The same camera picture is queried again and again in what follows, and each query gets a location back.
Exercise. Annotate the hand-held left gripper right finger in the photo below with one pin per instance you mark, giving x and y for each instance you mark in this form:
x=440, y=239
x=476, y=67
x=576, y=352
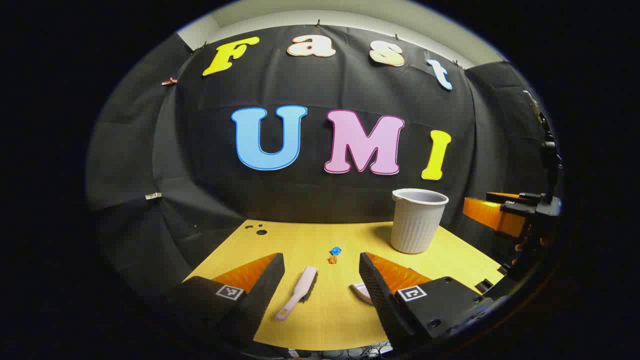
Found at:
x=380, y=295

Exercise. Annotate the reddish cloth clip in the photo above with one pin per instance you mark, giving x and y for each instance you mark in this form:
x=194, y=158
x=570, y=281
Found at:
x=169, y=81

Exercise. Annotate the yellow wooden desktop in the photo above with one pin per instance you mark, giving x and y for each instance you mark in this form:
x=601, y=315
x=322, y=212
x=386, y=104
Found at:
x=330, y=320

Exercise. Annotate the blue paper trash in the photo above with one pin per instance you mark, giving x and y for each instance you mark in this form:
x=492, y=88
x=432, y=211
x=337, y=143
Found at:
x=335, y=250

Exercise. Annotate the white ribbed garbage bin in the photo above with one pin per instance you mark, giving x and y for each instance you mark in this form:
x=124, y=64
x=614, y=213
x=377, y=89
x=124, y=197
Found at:
x=417, y=225

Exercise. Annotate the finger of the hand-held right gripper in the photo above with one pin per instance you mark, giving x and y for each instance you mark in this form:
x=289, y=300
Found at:
x=490, y=212

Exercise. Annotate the silver cloth clip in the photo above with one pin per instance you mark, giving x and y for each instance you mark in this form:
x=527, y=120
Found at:
x=153, y=196

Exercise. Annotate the pale pink dustpan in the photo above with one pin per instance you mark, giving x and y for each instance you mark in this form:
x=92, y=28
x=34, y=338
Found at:
x=361, y=291

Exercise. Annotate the small pink broom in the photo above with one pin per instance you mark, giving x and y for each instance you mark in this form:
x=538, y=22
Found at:
x=300, y=290

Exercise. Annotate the black desk edge clamp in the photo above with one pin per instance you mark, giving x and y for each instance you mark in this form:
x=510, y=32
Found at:
x=483, y=286

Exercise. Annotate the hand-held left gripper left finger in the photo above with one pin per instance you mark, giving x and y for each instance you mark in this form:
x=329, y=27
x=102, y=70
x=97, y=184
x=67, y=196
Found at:
x=260, y=295

